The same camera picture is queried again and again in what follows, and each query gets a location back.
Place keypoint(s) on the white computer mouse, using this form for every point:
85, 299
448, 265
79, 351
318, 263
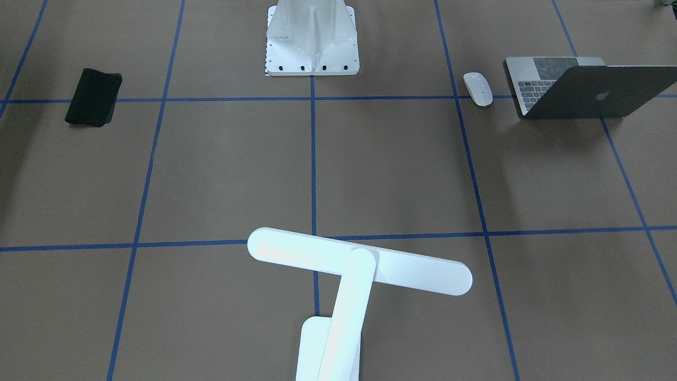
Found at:
478, 88

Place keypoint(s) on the grey laptop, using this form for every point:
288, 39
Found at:
583, 87

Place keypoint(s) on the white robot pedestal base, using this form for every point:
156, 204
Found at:
311, 38

